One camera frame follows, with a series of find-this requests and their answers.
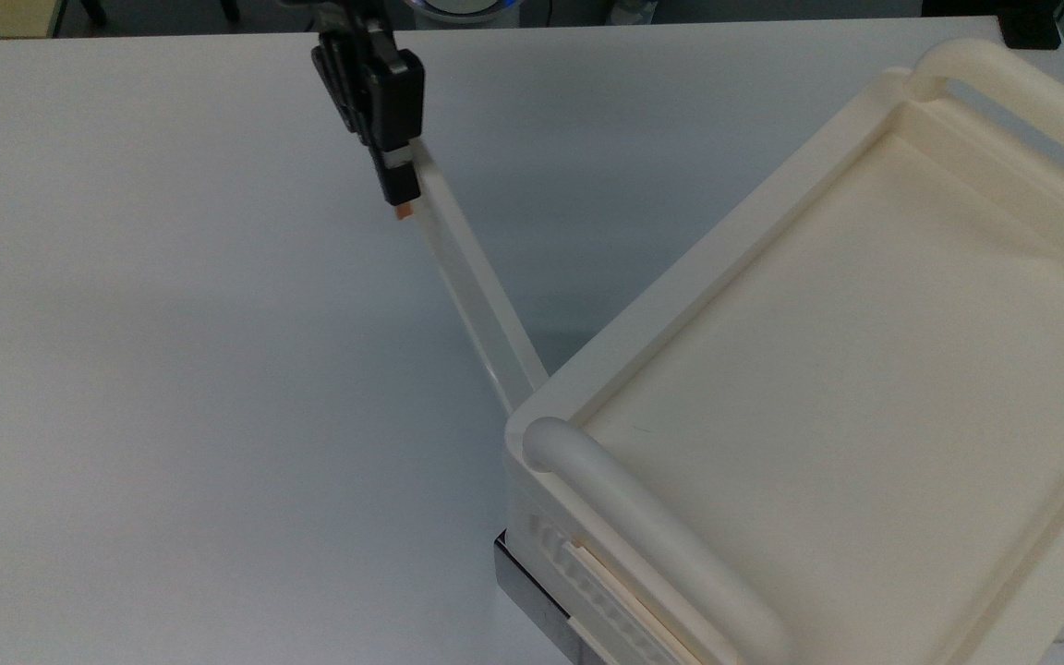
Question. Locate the long white plastic strip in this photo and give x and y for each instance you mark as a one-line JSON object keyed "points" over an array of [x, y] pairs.
{"points": [[477, 296]]}

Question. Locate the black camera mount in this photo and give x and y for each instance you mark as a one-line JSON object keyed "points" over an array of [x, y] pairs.
{"points": [[1031, 23]]}

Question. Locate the dark metal base block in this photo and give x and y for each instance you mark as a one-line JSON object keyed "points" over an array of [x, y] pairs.
{"points": [[532, 596]]}

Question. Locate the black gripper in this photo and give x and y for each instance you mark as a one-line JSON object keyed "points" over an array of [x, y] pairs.
{"points": [[389, 92]]}

